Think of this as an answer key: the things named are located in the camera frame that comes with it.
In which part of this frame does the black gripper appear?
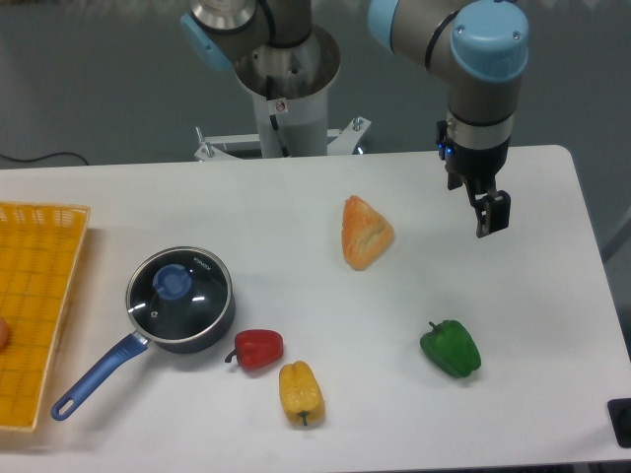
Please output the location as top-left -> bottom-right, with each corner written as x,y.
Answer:
436,119 -> 511,237

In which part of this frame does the glass lid blue knob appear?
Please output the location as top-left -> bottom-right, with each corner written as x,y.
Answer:
126,246 -> 233,343

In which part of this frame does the dark saucepan blue handle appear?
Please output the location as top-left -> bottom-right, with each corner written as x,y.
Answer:
50,245 -> 237,422

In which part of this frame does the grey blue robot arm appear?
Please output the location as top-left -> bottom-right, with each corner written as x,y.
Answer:
180,1 -> 529,237

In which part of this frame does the orange triangular bread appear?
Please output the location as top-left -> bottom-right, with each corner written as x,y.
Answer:
341,195 -> 394,271

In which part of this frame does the green bell pepper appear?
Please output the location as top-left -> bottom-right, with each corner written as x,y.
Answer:
419,319 -> 481,378

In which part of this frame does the black device at table edge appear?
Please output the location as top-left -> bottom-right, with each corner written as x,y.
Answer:
607,398 -> 631,448

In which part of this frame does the yellow bell pepper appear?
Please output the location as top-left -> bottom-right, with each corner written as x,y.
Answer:
279,361 -> 325,428

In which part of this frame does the red bell pepper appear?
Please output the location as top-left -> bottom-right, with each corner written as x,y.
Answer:
225,329 -> 284,372

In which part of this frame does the yellow woven basket tray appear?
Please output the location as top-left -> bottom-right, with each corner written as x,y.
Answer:
1,202 -> 91,432

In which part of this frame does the black floor cable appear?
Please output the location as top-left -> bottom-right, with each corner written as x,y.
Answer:
0,151 -> 91,167

